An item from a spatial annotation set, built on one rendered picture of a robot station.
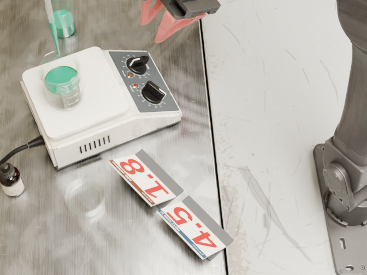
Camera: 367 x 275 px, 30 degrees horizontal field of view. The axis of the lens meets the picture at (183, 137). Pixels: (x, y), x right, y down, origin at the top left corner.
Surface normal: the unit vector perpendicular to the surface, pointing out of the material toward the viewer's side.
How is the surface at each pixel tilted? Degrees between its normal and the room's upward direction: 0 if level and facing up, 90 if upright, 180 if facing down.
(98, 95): 0
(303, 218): 0
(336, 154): 90
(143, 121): 90
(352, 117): 88
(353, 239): 0
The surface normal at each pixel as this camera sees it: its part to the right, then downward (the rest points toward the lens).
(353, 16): -0.79, 0.52
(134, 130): 0.43, 0.79
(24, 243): 0.03, -0.49
